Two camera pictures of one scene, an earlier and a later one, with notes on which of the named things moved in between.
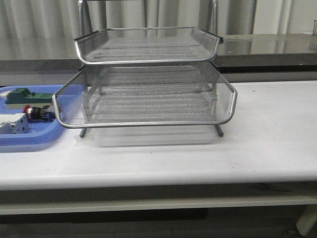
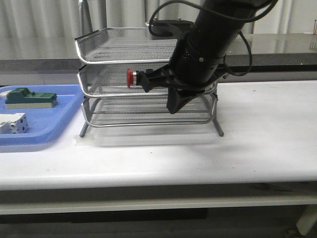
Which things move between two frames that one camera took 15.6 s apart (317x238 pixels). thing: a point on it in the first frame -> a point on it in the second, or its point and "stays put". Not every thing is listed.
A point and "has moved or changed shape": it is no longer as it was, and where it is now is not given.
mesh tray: [145, 95] has moved or changed shape
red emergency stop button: [46, 113] -> [130, 78]
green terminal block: [18, 98] stays put
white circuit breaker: [16, 123] stays put
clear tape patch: [88, 141] stays put
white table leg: [307, 219] stays put
